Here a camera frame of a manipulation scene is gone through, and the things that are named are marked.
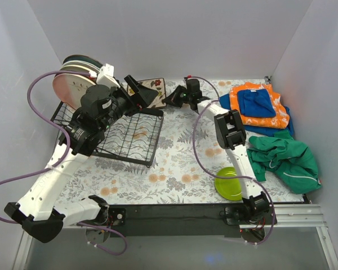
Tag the lime green plate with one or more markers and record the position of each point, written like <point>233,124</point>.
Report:
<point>229,189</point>

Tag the blue folded cloth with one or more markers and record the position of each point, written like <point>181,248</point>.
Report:
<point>255,103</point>

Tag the white bowl plate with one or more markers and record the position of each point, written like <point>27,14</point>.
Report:
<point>83,64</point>

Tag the square floral plate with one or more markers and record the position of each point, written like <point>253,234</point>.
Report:
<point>157,84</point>

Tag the dark blue cloth underneath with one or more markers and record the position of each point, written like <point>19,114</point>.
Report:
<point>225,103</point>

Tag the large dark teal plate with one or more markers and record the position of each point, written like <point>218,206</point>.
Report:
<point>83,58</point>

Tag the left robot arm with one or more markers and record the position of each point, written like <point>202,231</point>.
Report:
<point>101,106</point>

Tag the pink cream plate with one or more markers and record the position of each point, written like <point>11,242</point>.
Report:
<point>70,88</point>

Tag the black wire dish rack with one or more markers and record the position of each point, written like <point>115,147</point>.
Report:
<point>133,139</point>

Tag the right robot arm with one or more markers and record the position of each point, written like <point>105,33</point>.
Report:
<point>257,205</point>

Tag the small teal plate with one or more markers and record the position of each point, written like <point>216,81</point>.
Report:
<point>73,73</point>

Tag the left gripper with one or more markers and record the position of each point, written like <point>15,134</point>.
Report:
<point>132,99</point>

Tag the orange floral cloth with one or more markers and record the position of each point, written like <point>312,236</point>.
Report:
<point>280,121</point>

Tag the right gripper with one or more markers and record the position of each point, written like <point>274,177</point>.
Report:
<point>179,97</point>

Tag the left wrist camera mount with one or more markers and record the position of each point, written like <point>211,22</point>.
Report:
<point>105,76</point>

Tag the cream green plate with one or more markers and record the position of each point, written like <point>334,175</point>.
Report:
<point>79,68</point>

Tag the green jacket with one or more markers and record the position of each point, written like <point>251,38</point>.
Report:
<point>290,160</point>

